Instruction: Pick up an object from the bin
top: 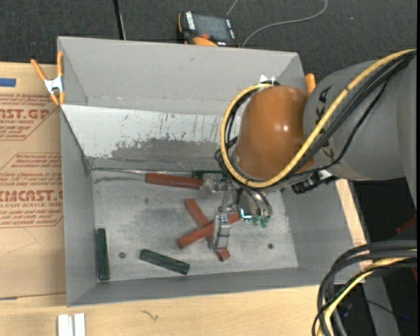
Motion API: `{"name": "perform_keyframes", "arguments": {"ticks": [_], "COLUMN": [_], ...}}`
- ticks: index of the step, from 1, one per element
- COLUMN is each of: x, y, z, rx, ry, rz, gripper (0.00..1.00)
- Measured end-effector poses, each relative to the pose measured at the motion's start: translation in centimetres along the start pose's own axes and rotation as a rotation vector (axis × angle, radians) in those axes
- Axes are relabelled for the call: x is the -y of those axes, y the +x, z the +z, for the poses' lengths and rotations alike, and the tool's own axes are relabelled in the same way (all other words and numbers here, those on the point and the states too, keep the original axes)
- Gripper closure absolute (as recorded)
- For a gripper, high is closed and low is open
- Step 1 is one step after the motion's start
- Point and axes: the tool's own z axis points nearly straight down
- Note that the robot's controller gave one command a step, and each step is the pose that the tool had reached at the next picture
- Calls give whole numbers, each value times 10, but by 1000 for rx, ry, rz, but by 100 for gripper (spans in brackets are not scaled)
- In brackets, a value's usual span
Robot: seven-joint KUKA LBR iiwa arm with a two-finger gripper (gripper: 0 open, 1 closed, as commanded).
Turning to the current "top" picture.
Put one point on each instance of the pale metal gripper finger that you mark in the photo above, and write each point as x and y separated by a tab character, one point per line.
222	234
217	185

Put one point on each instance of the red-brown flat block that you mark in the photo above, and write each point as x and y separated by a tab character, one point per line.
171	180
196	237
197	212

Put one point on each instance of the dark green flat block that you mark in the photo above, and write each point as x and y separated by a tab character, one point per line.
103	254
164	262

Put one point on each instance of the grey metal bin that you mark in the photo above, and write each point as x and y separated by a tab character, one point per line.
161	75

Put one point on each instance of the brown cardboard board red print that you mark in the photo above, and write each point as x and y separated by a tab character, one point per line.
24	243

